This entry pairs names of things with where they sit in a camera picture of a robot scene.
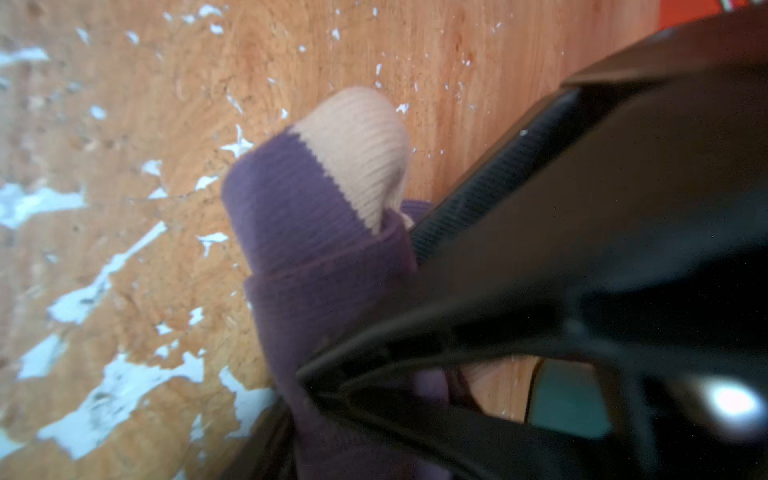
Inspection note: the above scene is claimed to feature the purple striped sock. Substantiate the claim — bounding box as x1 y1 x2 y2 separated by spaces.
221 87 448 479

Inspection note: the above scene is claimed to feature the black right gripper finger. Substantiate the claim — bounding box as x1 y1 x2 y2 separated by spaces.
219 398 297 480

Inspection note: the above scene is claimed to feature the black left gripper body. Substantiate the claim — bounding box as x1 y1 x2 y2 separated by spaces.
560 5 768 480

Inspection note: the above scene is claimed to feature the green compartment tray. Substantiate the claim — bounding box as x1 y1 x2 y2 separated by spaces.
525 359 612 439

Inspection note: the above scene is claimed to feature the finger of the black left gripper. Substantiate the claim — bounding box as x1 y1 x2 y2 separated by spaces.
296 85 659 479

